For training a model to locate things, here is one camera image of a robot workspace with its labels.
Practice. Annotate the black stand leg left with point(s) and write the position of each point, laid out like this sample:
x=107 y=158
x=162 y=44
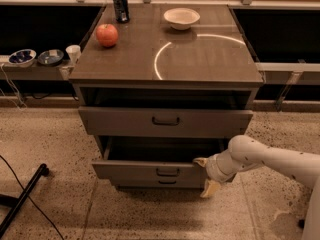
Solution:
x=15 y=203

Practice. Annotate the grey top drawer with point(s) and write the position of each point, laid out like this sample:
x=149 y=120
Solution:
x=156 y=122

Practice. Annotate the grey side shelf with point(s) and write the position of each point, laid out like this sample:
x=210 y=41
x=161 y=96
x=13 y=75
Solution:
x=37 y=72

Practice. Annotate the blue patterned bowl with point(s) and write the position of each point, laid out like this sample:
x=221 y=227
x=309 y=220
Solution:
x=23 y=58

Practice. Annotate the black stand leg right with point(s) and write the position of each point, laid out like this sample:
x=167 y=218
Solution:
x=301 y=223

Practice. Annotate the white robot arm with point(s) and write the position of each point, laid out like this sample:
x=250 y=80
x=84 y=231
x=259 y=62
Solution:
x=245 y=153

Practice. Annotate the grey drawer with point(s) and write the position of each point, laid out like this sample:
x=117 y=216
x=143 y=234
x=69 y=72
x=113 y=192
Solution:
x=198 y=184
x=156 y=122
x=150 y=158

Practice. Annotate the grey bottom drawer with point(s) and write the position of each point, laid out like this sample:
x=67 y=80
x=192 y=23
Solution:
x=198 y=184

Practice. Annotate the grey drawer cabinet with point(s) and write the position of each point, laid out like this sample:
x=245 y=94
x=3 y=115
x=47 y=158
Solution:
x=153 y=65

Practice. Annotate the dark blue bowl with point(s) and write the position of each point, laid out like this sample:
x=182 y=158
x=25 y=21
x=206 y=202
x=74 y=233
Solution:
x=51 y=57

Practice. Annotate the red apple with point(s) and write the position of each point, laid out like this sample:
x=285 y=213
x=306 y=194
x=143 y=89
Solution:
x=107 y=35

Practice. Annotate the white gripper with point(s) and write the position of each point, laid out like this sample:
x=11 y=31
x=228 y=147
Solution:
x=213 y=169

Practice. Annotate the black stand leg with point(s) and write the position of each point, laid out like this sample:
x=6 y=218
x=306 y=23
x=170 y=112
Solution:
x=301 y=223
x=15 y=203

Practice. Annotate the white paper cup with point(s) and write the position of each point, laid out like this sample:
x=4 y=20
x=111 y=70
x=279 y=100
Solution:
x=74 y=53

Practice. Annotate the white bowl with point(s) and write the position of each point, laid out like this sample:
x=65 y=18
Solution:
x=181 y=18

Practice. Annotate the blue soda can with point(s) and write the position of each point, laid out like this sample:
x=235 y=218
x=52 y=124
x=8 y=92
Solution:
x=121 y=10

